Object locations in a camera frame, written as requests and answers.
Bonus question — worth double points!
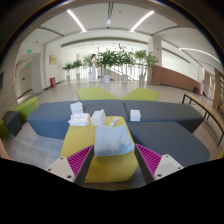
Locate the stack of white folded cloths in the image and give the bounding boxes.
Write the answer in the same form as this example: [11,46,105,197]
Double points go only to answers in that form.
[69,101,84,115]

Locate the light blue towel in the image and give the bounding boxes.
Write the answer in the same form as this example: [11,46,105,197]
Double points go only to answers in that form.
[93,123,136,158]

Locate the small white cube box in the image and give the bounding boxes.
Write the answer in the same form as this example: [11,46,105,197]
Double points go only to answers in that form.
[129,109,142,122]

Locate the white tissue box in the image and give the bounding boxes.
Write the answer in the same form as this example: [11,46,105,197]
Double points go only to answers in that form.
[90,109,107,127]

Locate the dark grey seat block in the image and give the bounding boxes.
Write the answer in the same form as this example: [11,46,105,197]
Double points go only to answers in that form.
[2,110,23,137]

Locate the ceiling strip lights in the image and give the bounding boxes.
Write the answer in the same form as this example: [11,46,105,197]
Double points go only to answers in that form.
[66,9,221,64]

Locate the person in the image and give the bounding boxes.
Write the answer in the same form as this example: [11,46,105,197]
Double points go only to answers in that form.
[89,53,98,82]

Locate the long green upholstered bench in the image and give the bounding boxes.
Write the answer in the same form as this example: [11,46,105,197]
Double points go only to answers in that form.
[0,96,39,138]

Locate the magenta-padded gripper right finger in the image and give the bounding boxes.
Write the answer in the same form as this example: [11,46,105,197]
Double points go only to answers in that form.
[134,143,185,185]

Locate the brown wooden low partition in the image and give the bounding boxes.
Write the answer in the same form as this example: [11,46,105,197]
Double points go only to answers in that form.
[151,64,201,93]

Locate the row of potted green plants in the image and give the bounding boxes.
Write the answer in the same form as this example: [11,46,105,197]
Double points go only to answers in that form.
[62,44,158,85]

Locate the small white tube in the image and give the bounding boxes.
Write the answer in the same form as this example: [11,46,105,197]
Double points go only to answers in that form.
[109,116,120,128]

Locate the black-framed wooden bench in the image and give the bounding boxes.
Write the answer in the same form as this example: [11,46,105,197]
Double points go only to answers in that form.
[181,93,224,146]

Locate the long blue-grey upholstered bench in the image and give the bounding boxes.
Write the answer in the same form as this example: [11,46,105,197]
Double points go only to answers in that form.
[27,99,129,140]

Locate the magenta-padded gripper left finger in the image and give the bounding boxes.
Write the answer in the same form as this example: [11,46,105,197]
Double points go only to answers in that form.
[45,144,96,184]

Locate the white cloth in clear bag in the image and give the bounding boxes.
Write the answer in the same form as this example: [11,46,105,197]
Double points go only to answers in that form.
[67,112,91,127]

